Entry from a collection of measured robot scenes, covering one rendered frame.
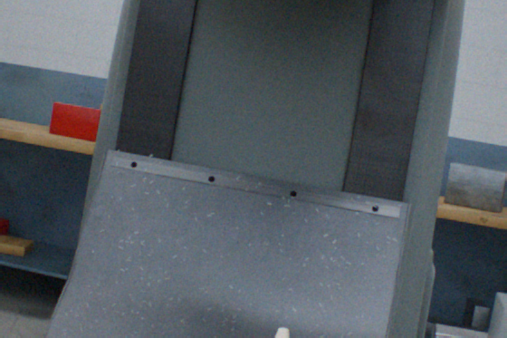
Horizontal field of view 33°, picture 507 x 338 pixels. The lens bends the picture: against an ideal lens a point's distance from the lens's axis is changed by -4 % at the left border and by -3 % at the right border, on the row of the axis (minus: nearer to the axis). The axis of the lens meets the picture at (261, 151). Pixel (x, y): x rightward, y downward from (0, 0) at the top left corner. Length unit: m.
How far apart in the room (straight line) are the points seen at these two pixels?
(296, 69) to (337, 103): 0.05
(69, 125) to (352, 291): 3.64
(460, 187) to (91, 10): 2.29
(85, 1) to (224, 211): 4.22
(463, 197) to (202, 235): 3.40
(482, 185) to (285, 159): 3.35
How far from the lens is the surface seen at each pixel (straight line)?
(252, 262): 0.85
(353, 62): 0.88
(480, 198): 4.20
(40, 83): 5.09
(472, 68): 4.74
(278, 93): 0.88
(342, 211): 0.87
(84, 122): 4.37
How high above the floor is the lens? 1.20
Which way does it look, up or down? 3 degrees down
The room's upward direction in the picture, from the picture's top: 10 degrees clockwise
